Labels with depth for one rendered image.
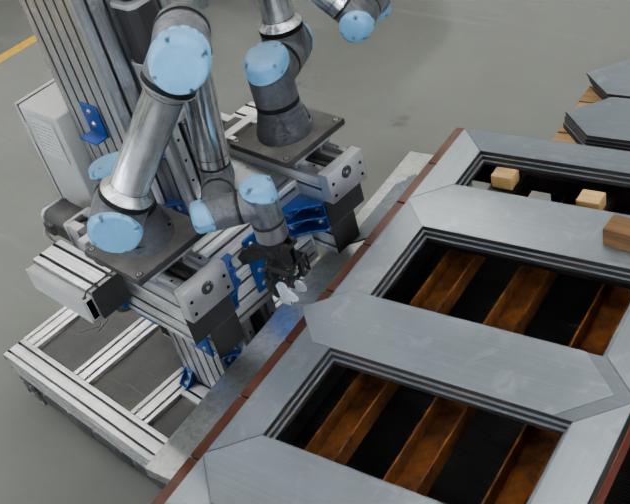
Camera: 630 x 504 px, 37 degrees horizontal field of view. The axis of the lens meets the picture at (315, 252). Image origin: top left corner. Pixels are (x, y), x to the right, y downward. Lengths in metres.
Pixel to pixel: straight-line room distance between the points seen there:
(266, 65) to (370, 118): 2.16
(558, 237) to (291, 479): 0.86
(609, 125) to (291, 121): 0.84
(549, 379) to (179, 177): 1.03
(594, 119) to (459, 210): 0.49
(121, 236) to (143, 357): 1.27
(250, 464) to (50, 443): 1.60
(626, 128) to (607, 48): 2.13
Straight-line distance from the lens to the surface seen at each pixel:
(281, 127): 2.45
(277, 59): 2.38
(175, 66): 1.83
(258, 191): 2.02
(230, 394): 2.34
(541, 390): 1.96
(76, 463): 3.36
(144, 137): 1.94
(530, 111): 4.34
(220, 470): 1.97
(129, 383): 3.20
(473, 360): 2.03
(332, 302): 2.23
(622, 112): 2.70
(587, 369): 1.99
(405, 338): 2.10
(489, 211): 2.39
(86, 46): 2.27
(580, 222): 2.33
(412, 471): 2.07
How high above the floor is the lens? 2.31
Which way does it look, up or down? 38 degrees down
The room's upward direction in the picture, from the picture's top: 16 degrees counter-clockwise
